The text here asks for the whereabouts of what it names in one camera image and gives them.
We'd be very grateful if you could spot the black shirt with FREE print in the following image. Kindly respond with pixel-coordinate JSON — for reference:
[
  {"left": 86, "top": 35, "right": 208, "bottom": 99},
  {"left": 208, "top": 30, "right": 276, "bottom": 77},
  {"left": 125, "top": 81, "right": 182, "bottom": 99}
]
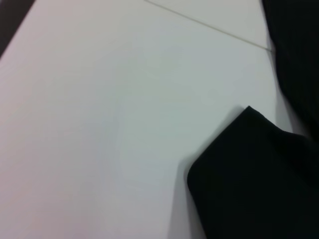
[{"left": 186, "top": 0, "right": 319, "bottom": 239}]

